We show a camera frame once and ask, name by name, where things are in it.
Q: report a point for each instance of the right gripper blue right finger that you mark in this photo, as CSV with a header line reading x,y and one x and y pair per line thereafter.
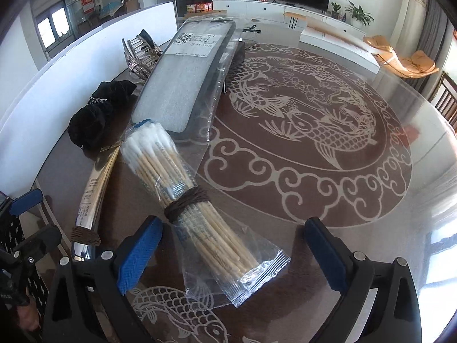
x,y
330,252

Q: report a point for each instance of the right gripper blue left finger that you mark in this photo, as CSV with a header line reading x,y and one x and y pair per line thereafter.
x,y
133,255

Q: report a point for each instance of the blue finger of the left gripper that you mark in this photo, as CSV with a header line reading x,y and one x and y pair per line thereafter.
x,y
26,202

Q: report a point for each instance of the cotton swabs bag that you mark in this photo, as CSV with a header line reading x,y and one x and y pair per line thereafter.
x,y
223,262

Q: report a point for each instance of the black velvet pouch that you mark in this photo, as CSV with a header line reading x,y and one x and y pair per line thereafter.
x,y
87,125

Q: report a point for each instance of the phone case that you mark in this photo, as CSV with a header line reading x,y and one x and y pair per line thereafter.
x,y
183,91

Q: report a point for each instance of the person's left hand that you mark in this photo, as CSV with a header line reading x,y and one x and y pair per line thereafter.
x,y
28,317

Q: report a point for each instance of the large white cardboard box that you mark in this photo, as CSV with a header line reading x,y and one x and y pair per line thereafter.
x,y
41,112

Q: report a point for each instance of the wooden dining chair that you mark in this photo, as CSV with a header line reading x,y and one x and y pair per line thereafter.
x,y
444,99

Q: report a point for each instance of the orange lounge chair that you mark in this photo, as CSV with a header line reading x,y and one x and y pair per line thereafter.
x,y
417,66

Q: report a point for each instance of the white covered floor fan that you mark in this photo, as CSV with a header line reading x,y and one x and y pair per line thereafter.
x,y
409,25

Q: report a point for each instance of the brown cardboard carton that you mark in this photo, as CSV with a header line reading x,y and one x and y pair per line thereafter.
x,y
205,14

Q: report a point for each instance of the green potted plant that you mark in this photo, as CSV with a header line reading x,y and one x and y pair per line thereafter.
x,y
358,16

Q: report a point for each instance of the small wooden stool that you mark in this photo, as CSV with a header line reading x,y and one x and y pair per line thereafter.
x,y
295,18

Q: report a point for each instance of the white tv cabinet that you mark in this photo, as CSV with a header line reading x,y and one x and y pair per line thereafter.
x,y
280,13

